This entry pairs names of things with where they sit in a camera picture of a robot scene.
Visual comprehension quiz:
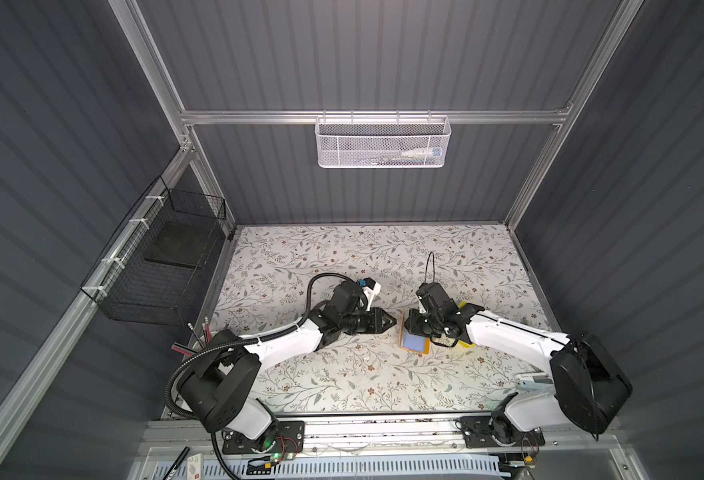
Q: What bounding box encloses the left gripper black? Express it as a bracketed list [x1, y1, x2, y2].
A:
[339, 307, 397, 334]

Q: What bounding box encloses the pen holder with pens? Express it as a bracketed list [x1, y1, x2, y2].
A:
[171, 316, 213, 358]

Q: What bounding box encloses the black pad in basket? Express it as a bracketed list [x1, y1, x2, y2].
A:
[143, 217, 217, 269]

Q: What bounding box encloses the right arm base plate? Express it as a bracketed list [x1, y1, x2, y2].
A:
[455, 415, 546, 450]

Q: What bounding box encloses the black pen foreground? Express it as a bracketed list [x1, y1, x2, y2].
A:
[162, 446, 190, 480]

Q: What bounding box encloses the white small box foreground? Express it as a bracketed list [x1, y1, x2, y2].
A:
[186, 454, 204, 480]

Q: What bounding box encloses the white tube in basket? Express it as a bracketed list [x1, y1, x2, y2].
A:
[399, 147, 444, 162]

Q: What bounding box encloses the aluminium front rail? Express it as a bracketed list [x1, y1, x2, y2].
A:
[147, 410, 620, 457]

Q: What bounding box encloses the yellow plastic card tray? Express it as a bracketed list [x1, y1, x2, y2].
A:
[456, 302, 477, 347]

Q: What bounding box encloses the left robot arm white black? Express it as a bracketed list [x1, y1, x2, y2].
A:
[164, 273, 397, 451]

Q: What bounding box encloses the white wire mesh basket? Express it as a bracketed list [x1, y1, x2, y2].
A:
[314, 115, 452, 169]

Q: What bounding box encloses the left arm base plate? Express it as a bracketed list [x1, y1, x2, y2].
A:
[221, 420, 306, 455]

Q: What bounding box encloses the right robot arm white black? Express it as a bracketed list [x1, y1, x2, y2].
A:
[405, 282, 634, 446]

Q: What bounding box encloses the black corrugated cable left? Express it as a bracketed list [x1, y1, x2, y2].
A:
[164, 272, 359, 480]

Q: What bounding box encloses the yellow leather card holder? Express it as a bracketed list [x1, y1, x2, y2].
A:
[399, 309, 430, 355]

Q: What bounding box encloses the black wire mesh basket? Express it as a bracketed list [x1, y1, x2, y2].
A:
[81, 180, 228, 328]

